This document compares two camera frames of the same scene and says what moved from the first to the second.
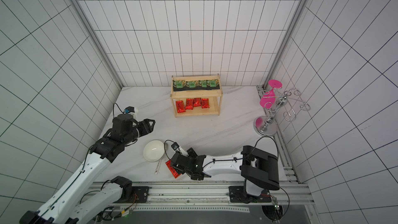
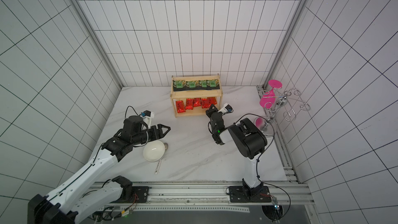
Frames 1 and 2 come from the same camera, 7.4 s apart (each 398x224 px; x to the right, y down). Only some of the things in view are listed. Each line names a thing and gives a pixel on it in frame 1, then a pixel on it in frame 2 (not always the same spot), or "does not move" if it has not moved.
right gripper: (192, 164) → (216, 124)
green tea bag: (179, 84) does not move
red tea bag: (180, 106) does not move
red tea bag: (175, 173) → (211, 100)
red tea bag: (205, 103) does not move
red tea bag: (189, 105) does not move
